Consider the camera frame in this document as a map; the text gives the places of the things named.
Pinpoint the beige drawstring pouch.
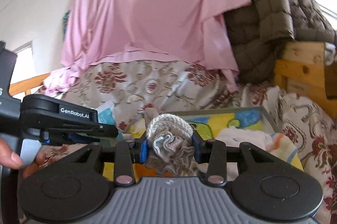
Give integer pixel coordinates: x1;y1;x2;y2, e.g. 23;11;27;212
144;108;195;176

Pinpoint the pink hanging sheet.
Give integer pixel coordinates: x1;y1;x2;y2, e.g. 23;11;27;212
44;0;251;96

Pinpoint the white muslin cloth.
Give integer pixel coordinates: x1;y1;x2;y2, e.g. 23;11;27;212
215;126;273;150

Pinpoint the wooden side rail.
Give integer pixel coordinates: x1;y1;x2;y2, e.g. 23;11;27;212
9;73;50;96

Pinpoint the person's left hand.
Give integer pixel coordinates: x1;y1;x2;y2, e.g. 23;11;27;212
0;139;45;178

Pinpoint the teal white packet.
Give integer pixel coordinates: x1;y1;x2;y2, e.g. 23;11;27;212
96;101;124;141

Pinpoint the wooden bed frame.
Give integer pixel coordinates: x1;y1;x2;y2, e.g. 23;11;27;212
274;41;336;119

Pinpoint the floral beige bedspread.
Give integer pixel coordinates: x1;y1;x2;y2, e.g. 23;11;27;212
41;61;336;223

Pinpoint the striped yellow orange towel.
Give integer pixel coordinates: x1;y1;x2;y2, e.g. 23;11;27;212
267;133;304;171

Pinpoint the brown quilted jacket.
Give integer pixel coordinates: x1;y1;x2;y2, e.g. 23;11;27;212
223;0;336;84

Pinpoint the grey tray with colourful picture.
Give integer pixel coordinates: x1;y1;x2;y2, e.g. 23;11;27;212
102;106;278;182

